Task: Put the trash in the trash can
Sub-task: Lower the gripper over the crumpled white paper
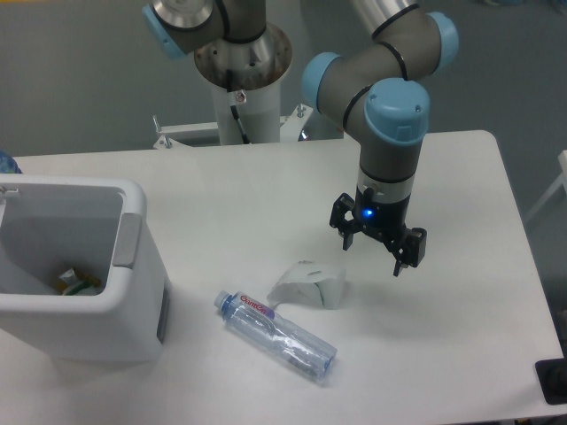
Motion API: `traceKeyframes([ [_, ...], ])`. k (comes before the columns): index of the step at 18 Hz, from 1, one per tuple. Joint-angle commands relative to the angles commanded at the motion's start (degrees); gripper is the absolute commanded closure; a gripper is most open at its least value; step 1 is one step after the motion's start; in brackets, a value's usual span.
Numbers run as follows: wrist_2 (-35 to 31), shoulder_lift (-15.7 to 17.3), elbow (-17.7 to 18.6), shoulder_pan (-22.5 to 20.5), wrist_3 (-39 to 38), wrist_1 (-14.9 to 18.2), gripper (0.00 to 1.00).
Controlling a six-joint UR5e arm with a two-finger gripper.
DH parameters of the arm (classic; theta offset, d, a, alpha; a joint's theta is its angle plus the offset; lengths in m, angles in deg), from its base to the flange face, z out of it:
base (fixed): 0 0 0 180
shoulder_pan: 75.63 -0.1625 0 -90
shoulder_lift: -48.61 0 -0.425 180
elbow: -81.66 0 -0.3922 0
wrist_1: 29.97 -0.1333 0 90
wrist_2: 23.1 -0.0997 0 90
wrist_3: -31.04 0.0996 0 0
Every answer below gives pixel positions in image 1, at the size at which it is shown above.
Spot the blue patterned object at left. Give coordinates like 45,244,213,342
0,151,22,174

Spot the white pedestal base frame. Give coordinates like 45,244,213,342
151,104,346,150

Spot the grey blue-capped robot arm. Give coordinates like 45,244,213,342
142,1,459,270

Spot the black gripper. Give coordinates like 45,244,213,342
330,186,427,277

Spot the white frame at right edge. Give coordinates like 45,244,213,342
524,150,566,227

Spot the black cable on pedestal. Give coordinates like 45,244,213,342
224,68,251,145

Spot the black clamp at table edge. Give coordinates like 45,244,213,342
535,358,566,406

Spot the white plastic trash can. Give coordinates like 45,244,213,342
1,174,171,362

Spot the trash inside the bin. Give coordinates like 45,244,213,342
53,267,102,296

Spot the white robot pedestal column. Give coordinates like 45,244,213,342
192,22,293,146

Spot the clear plastic water bottle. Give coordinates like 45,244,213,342
214,290,338,382

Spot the white paper carton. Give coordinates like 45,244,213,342
267,260,346,310

